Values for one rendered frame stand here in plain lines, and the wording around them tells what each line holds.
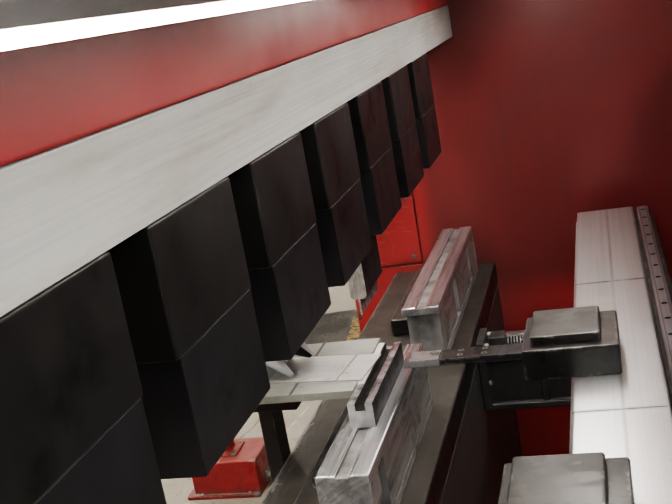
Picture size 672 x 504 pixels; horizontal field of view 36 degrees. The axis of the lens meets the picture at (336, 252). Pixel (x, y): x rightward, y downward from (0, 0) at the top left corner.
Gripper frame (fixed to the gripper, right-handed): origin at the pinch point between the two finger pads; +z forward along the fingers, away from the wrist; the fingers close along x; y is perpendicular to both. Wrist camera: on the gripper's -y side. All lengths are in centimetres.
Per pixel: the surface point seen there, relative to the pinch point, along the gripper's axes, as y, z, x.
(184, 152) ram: 40, -14, -55
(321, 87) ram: 36.4, -16.1, -17.6
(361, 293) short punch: 15.6, 0.5, -2.9
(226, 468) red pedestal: -135, 5, 147
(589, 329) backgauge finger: 30.6, 22.5, 0.4
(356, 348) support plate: 4.2, 4.9, 7.0
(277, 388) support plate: -0.5, 0.9, -5.9
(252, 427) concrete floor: -154, 3, 198
